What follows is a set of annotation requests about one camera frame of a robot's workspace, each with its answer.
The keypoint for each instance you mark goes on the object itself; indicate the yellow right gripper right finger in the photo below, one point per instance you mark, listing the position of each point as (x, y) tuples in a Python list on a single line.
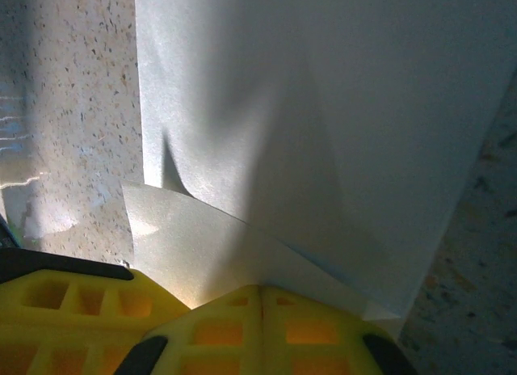
[(315, 342)]

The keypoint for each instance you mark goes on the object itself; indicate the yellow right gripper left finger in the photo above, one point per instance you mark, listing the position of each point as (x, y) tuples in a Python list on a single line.
[(218, 342)]

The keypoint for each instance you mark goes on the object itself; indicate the white paper sheet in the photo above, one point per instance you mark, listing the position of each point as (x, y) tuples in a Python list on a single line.
[(323, 108)]

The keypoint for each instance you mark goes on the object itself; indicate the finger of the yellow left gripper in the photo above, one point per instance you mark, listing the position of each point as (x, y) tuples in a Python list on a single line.
[(81, 330)]

